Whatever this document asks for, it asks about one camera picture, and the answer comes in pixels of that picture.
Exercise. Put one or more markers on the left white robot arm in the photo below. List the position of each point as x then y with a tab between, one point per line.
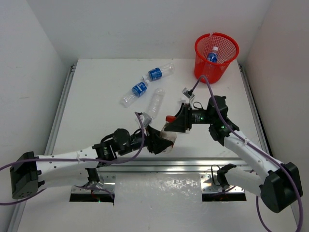
31	173

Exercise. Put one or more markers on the blue label bottle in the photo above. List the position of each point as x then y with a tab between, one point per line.
134	93
213	55
159	72

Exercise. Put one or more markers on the red mesh plastic bin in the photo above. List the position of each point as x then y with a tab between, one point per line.
228	52

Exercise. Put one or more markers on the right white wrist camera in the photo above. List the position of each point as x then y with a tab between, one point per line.
188	94

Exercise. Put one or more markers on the aluminium front rail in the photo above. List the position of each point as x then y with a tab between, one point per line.
173	165

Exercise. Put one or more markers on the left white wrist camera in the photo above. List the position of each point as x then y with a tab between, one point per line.
146	119

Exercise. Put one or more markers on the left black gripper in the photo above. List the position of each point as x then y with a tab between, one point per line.
149	141

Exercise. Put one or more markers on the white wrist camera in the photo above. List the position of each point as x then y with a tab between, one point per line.
188	94
146	119

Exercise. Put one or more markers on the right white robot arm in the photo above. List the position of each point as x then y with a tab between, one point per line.
276	183

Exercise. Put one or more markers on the red cap brown bottle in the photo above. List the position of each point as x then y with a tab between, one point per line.
169	131

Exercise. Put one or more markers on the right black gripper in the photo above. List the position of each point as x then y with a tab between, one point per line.
183	120

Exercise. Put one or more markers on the clear plastic bottle diagonal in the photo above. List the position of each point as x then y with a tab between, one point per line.
155	103

